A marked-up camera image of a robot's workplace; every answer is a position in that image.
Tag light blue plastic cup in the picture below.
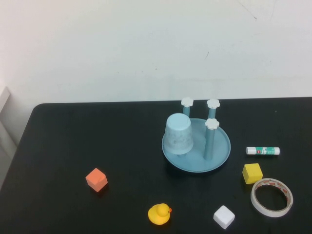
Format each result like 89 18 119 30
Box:
162 113 195 156

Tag orange foam cube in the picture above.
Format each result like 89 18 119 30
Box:
85 167 109 193

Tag yellow rubber duck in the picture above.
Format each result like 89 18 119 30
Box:
147 203 173 225

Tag yellow foam cube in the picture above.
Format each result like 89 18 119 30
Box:
242 163 264 185

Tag white green glue stick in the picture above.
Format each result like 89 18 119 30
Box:
246 146 281 156

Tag white foam cube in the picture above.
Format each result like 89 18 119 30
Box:
213 205 236 230

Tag white tape roll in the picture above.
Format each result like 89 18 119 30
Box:
250 177 294 217

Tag blue four-post cup stand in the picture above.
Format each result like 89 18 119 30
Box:
161 97 232 174

